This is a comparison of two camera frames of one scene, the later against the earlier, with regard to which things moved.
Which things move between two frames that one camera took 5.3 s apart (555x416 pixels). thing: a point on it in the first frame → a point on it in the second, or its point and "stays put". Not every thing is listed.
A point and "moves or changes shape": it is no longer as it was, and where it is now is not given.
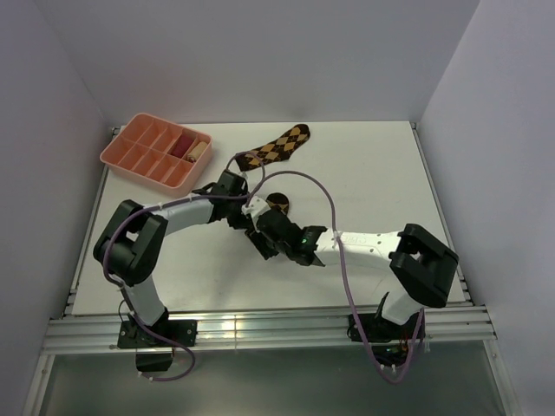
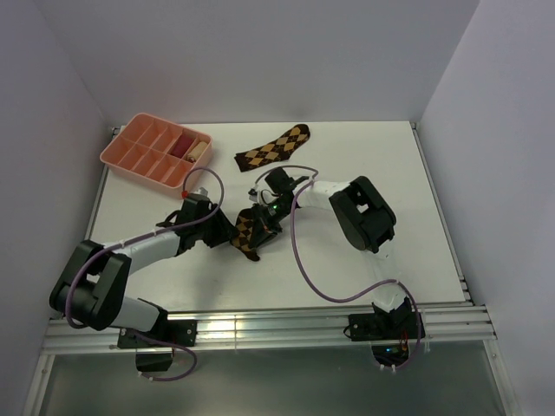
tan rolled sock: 195,152 stays put
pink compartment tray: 158,152 stays put
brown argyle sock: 281,149 stays put
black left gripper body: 234,215 → 202,228
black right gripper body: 264,246 → 269,217
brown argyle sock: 278,201 moves or changes shape
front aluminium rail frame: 96,330 stays put
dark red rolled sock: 182,146 stays put
